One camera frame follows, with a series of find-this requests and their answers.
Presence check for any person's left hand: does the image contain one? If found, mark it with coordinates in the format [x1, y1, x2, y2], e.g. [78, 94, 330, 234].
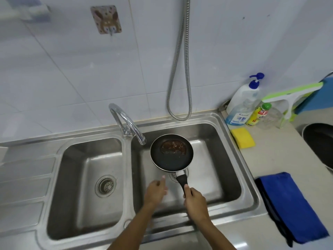
[144, 175, 168, 210]

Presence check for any person's right hand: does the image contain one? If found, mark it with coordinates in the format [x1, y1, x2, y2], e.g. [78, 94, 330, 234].
[183, 184, 211, 223]

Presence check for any small black frying pan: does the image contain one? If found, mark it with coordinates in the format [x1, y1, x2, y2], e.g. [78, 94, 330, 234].
[150, 134, 194, 192]

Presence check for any yellow sponge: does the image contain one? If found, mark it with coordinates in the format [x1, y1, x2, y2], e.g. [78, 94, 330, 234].
[231, 127, 256, 150]

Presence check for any blue microfibre cloth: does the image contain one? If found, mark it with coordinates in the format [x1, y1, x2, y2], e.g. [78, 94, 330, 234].
[255, 172, 330, 248]

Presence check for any medium black frying pan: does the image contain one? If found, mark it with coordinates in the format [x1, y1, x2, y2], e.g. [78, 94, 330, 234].
[301, 123, 333, 172]

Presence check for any person's right forearm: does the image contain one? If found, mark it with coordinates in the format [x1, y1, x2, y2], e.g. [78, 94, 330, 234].
[191, 216, 237, 250]

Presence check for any person's left forearm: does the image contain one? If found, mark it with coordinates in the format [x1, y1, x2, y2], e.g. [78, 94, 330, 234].
[106, 203, 156, 250]

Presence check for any stainless steel double sink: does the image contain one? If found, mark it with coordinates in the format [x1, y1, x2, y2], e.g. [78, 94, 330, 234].
[0, 111, 268, 250]

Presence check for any chrome faucet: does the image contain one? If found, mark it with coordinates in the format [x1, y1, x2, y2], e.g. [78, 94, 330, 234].
[108, 103, 147, 145]

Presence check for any small yellow bottle green cap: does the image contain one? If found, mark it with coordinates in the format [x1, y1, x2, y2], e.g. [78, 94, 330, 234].
[246, 102, 272, 127]

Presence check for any clear pump soap bottle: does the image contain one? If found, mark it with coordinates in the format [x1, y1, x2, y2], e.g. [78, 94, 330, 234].
[225, 72, 265, 126]

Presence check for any clear glass cup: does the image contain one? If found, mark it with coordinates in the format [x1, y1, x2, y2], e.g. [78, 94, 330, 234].
[257, 106, 283, 131]

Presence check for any green white squeegee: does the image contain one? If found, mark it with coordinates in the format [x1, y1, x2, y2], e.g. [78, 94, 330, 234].
[261, 81, 325, 129]

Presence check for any blue cutting board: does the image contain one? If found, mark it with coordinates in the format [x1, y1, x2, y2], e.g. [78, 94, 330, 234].
[296, 76, 333, 115]

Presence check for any metal shower hose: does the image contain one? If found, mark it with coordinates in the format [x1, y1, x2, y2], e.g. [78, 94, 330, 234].
[166, 0, 192, 122]

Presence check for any brown adhesive wall hook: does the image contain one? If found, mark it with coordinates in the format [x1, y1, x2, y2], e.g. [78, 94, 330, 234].
[90, 5, 123, 36]

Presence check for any white wall shelf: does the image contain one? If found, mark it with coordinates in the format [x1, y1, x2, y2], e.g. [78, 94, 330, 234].
[0, 2, 51, 23]

